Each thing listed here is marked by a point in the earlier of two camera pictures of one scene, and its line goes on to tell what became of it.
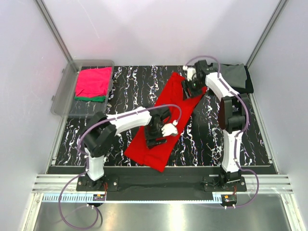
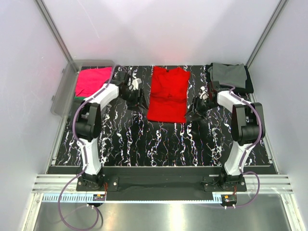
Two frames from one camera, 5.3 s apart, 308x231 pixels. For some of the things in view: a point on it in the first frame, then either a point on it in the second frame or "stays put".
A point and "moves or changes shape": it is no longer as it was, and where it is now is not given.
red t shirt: [171, 96] moves or changes shape
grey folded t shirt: [236, 74] stays put
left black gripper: [151, 141] to [136, 104]
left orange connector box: [99, 197] stays put
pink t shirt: [94, 83] stays put
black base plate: [162, 184] stays put
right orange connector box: [229, 198] stays put
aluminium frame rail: [255, 183] stays put
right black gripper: [186, 84] to [201, 114]
